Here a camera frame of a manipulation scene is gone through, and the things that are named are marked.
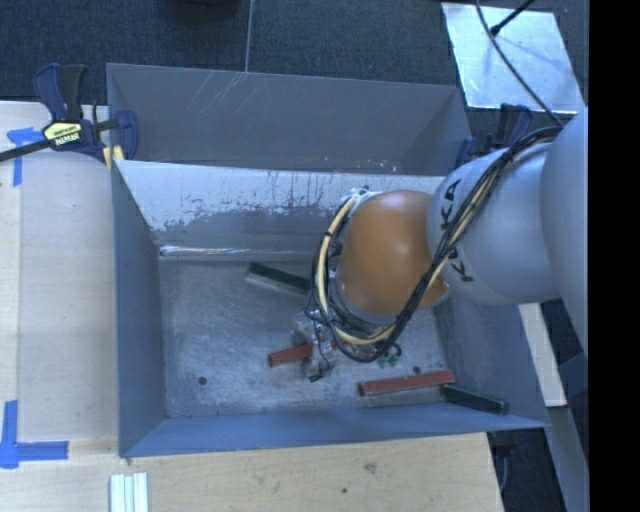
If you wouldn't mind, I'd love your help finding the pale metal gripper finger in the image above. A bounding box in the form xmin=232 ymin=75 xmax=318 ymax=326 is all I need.
xmin=301 ymin=355 xmax=334 ymax=384
xmin=291 ymin=312 xmax=317 ymax=347

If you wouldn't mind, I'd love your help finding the short red-brown block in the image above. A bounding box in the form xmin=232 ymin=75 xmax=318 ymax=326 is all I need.
xmin=267 ymin=343 xmax=315 ymax=368

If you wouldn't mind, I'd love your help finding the dark green flat block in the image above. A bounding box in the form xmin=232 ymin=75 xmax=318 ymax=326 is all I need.
xmin=246 ymin=261 xmax=312 ymax=297
xmin=439 ymin=384 xmax=511 ymax=416

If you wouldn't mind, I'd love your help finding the grey metal bin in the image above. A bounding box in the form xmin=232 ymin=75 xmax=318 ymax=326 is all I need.
xmin=105 ymin=62 xmax=552 ymax=459

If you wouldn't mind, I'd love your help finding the long red-brown flat block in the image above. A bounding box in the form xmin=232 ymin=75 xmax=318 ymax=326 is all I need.
xmin=357 ymin=370 xmax=457 ymax=398

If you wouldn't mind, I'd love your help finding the pale wood board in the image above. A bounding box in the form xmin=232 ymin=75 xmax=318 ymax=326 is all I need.
xmin=16 ymin=149 xmax=120 ymax=444

